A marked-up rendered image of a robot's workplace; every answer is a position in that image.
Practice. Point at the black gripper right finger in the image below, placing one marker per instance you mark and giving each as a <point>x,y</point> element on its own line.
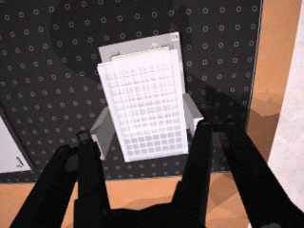
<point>266,203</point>

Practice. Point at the white well plate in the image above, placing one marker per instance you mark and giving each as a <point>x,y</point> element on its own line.
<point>157,107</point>
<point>139,53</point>

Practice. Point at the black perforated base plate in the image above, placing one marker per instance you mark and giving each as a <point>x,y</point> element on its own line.
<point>50,87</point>

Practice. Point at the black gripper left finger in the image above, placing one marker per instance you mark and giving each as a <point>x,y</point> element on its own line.
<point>47,202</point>

